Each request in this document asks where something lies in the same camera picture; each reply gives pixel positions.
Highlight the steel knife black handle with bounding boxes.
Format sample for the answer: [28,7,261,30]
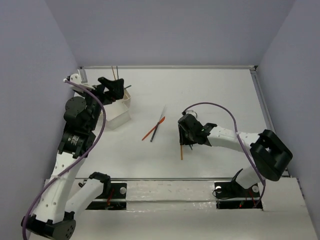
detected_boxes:
[150,105,166,143]

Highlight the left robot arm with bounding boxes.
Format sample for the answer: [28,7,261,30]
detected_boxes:
[21,76,125,240]

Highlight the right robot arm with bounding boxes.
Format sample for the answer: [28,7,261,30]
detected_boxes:
[178,113,293,196]

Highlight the cream right side caddy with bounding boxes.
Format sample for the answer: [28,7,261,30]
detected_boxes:
[122,88,131,108]

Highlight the white perforated basket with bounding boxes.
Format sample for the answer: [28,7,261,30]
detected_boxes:
[103,100,131,130]

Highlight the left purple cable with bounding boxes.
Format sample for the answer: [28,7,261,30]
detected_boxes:
[21,79,107,240]

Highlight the purple cable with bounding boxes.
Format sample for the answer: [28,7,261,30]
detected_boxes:
[21,79,107,240]
[184,101,267,208]

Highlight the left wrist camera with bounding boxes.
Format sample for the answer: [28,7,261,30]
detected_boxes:
[69,68,88,85]

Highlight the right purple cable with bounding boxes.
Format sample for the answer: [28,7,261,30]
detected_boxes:
[184,101,267,208]

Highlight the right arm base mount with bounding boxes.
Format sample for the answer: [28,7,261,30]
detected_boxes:
[212,181,263,210]

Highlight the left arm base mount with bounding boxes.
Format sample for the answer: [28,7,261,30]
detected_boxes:
[86,182,127,211]

